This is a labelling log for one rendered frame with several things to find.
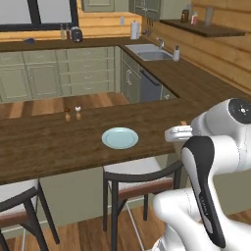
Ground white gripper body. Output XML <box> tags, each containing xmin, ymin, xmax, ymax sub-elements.
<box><xmin>164</xmin><ymin>125</ymin><xmax>194</xmax><ymax>143</ymax></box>

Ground light blue plate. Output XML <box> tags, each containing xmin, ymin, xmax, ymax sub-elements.
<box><xmin>101</xmin><ymin>126</ymin><xmax>139</xmax><ymax>150</ymax></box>

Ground dark grey dishwasher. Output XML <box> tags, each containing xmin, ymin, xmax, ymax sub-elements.
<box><xmin>139</xmin><ymin>69</ymin><xmax>163</xmax><ymax>103</ymax></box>

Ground black chair with white seat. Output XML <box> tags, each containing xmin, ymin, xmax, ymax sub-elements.
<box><xmin>0</xmin><ymin>177</ymin><xmax>61</xmax><ymax>251</ymax></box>
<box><xmin>102</xmin><ymin>156</ymin><xmax>184</xmax><ymax>251</ymax></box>

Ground green cupboard beside dishwasher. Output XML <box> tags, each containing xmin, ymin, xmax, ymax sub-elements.
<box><xmin>120</xmin><ymin>49</ymin><xmax>142</xmax><ymax>105</ymax></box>

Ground white soap dispenser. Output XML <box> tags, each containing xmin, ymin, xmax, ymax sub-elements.
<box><xmin>173</xmin><ymin>44</ymin><xmax>181</xmax><ymax>63</ymax></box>

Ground grey sink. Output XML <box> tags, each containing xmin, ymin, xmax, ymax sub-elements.
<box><xmin>125</xmin><ymin>43</ymin><xmax>175</xmax><ymax>63</ymax></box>

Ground silver tap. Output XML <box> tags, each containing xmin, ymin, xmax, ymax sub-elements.
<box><xmin>155</xmin><ymin>36</ymin><xmax>166</xmax><ymax>51</ymax></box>

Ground hanging kitchen tools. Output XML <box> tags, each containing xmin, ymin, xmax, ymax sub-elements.
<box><xmin>141</xmin><ymin>18</ymin><xmax>155</xmax><ymax>37</ymax></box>

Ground pepper shaker with dark cap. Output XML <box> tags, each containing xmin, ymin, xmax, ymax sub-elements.
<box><xmin>64</xmin><ymin>107</ymin><xmax>72</xmax><ymax>123</ymax></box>

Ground white paper towel roll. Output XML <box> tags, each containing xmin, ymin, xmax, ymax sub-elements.
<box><xmin>129</xmin><ymin>20</ymin><xmax>141</xmax><ymax>40</ymax></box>

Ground brown jar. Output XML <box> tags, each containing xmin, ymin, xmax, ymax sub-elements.
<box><xmin>180</xmin><ymin>9</ymin><xmax>190</xmax><ymax>24</ymax></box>

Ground grey tall container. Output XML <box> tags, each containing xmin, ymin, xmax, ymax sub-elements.
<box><xmin>204</xmin><ymin>7</ymin><xmax>215</xmax><ymax>26</ymax></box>

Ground green base cupboard run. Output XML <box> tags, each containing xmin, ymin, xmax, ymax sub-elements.
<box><xmin>0</xmin><ymin>45</ymin><xmax>122</xmax><ymax>104</ymax></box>

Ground black-framed window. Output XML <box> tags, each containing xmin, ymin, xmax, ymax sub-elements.
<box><xmin>0</xmin><ymin>0</ymin><xmax>79</xmax><ymax>33</ymax></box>

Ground dark wooden wall shelf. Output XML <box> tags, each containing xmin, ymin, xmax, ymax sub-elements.
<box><xmin>159</xmin><ymin>19</ymin><xmax>247</xmax><ymax>38</ymax></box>

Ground green wall cupboard with glass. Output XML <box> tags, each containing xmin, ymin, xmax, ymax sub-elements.
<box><xmin>128</xmin><ymin>0</ymin><xmax>162</xmax><ymax>22</ymax></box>

